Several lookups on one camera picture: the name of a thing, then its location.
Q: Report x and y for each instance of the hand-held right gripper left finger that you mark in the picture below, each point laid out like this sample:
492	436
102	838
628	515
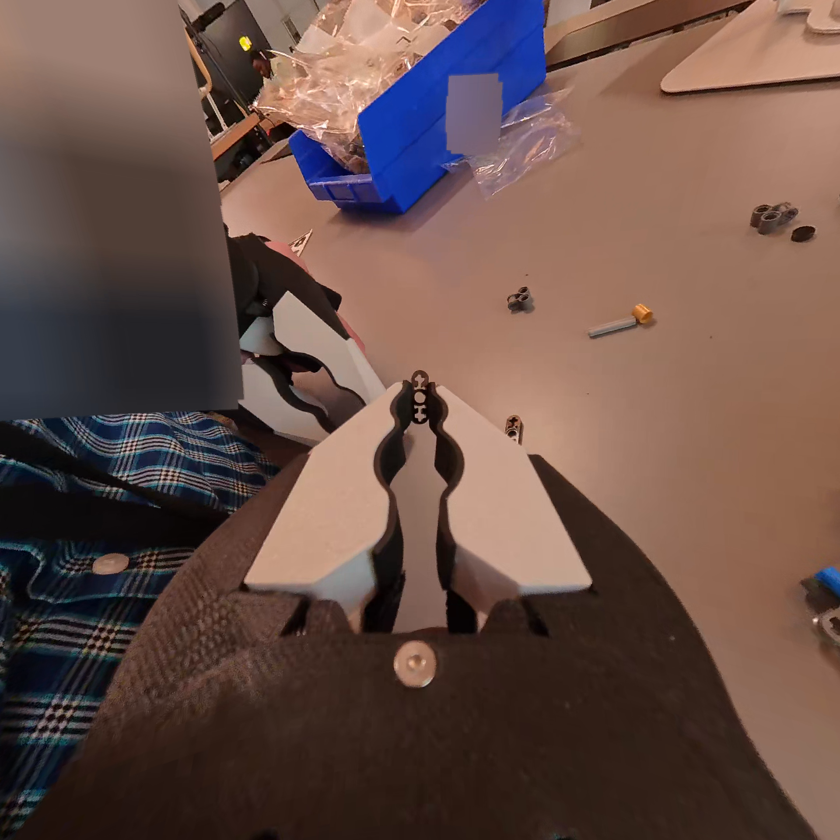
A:
328	518

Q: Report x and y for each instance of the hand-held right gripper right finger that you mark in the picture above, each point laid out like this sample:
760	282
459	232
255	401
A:
518	525

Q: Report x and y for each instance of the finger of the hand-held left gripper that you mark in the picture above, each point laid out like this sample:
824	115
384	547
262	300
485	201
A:
275	410
315	334

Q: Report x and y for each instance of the black lego beam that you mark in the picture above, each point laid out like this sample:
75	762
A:
420	388
508	430

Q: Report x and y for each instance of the lego technic car chassis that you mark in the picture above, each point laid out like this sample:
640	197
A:
827	604

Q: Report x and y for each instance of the dark grey lego connector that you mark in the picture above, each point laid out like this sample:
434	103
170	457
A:
518	300

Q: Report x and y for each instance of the grey lego axle yellow bush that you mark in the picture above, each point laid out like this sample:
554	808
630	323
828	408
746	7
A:
610	327

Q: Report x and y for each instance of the person's left hand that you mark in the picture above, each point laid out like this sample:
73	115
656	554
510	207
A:
285	253

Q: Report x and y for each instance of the blue plastic bin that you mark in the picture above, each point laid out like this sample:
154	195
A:
407	151

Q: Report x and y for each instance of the crumpled clear plastic wrap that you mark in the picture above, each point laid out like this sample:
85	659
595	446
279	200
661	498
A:
341	65

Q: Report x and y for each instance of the blue plaid shirt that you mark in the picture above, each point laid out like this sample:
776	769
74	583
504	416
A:
52	656

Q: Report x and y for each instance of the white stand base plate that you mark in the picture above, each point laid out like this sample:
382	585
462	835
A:
754	59

